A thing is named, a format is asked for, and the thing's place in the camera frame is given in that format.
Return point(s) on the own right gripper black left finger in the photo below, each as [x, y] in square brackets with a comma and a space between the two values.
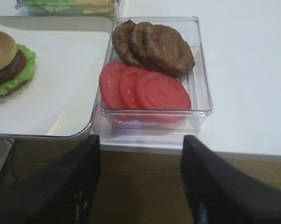
[62, 193]

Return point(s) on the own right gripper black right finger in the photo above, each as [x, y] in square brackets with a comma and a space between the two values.
[218, 193]

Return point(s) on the sesame top bun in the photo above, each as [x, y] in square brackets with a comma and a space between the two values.
[8, 49]

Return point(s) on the clear box with lettuce cheese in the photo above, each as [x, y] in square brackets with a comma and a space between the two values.
[75, 11]

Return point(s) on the yellow cheese slice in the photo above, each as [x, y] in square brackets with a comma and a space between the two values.
[95, 6]

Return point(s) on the silver metal tray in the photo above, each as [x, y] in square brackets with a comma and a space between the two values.
[77, 117]

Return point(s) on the white parchment paper sheet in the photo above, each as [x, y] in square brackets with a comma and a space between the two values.
[64, 61]

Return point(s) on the left red tomato slice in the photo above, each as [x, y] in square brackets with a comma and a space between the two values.
[109, 85]

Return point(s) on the bottom bun under lettuce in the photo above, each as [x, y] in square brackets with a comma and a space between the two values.
[11, 86]

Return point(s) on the green lettuce leaf under patty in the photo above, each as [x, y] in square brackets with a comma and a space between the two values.
[28, 70]

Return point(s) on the right red tomato slice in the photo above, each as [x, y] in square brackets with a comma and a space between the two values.
[159, 91]

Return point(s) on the clear box with patties tomatoes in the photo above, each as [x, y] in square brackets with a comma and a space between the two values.
[195, 83]

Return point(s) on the middle red tomato slice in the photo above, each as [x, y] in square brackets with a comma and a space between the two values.
[127, 86]

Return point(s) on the red tomato slice in burger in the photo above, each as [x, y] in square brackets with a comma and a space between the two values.
[14, 67]

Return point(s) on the brown burger patty on lettuce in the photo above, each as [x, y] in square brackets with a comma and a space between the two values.
[1, 80]

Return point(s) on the right brown patty in box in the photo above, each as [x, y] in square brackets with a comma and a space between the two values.
[167, 49]

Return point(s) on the brown patty in box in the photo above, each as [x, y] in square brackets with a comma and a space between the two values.
[120, 41]
[167, 49]
[137, 45]

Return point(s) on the left brown patty in box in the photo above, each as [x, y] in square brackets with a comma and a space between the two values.
[120, 41]

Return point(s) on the middle brown patty in box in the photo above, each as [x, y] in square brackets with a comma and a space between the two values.
[137, 45]

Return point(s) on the green lettuce leaf in box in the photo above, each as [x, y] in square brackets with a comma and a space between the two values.
[44, 6]

